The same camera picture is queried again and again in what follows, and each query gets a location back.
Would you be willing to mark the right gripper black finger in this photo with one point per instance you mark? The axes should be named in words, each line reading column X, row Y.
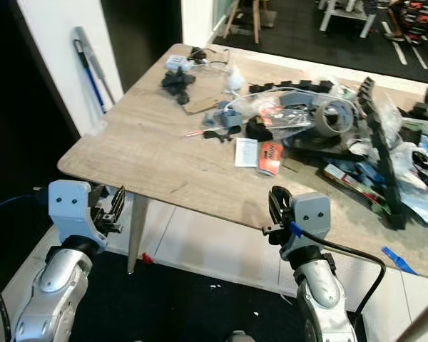
column 272, row 229
column 272, row 203

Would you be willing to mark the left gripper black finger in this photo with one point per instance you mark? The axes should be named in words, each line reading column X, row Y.
column 118, row 203
column 114, row 226

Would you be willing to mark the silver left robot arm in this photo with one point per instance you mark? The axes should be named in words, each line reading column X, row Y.
column 60, row 299

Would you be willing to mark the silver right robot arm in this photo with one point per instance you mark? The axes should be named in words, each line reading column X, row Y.
column 321, row 299

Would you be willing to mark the orange snack packet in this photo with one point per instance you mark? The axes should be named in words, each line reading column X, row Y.
column 269, row 158

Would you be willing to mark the small red floor scrap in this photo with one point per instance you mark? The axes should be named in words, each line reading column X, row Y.
column 147, row 258

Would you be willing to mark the white paper card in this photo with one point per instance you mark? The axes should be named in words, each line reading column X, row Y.
column 246, row 152

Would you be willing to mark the wooden table with metal legs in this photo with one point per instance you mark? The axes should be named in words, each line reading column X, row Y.
column 143, row 142

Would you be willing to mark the chunky black plastic part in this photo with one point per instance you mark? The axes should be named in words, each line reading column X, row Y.
column 258, row 128

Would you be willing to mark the long colourful printed box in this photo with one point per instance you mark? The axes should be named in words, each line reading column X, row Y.
column 357, row 182

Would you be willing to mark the flat black plastic part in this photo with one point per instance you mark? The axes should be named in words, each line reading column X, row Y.
column 217, row 135

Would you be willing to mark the clear plastic bag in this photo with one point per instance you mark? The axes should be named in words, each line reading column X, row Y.
column 278, row 114

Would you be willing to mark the large black floor mat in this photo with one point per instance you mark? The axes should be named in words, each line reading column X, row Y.
column 171, row 306

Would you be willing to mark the grey blue plastic part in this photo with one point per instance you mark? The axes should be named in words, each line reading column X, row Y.
column 225, row 116

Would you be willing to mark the thin red pen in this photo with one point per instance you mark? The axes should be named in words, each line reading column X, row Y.
column 196, row 132

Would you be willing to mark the grey tape roll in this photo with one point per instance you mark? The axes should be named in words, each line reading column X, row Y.
column 332, row 117

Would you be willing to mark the grey robot foot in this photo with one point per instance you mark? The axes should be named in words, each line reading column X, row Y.
column 242, row 336

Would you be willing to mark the blue tape strip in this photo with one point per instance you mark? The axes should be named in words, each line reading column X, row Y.
column 399, row 261

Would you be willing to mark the brown cardboard tag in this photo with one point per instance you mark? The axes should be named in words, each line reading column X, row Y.
column 201, row 105

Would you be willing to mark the blue stick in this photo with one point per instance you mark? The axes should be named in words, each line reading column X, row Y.
column 93, row 78

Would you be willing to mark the white crumpled tissue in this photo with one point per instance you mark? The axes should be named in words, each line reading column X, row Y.
column 235, row 78

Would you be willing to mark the black clamp part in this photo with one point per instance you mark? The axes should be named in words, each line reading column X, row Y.
column 178, row 84

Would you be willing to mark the white crumpled plastic bag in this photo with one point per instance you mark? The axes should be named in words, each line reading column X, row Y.
column 421, row 178

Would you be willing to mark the grey stick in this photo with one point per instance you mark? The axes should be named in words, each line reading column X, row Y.
column 96, row 53

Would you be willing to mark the small white adapter box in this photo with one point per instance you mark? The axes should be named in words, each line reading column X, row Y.
column 178, row 63

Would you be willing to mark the small black device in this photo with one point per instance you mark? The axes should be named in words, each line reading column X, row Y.
column 198, row 55

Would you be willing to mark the wooden stool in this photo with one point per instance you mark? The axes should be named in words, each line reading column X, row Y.
column 246, row 18

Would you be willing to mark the orange black parts pile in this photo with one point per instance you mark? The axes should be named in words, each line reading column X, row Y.
column 421, row 14

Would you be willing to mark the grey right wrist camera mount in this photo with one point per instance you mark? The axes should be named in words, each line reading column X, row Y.
column 312, row 214

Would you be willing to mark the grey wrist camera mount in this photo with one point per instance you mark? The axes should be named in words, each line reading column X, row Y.
column 73, row 203
column 312, row 214

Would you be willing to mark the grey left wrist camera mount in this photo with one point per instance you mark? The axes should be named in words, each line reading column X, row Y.
column 73, row 203

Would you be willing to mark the white table frame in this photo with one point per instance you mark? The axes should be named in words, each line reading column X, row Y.
column 349, row 14

